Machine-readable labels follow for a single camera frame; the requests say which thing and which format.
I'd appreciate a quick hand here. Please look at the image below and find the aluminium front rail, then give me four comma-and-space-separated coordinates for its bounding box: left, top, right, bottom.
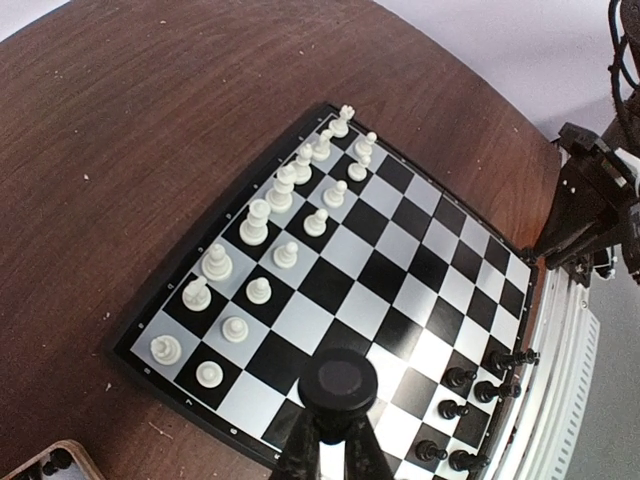
478, 269, 600, 479

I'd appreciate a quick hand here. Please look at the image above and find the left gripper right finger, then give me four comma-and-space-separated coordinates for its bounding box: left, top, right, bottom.
345, 417, 393, 480

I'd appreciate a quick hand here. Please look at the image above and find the black grey chessboard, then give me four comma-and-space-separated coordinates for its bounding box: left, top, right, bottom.
113, 105, 537, 479

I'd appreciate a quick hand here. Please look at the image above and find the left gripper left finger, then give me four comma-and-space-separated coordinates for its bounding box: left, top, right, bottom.
272, 409, 321, 480

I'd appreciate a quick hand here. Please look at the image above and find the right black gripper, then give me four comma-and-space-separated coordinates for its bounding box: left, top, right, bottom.
524, 122, 639, 280

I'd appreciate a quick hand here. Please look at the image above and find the wooden rimmed black tray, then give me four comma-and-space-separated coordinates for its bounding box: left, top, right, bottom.
2, 440, 106, 480

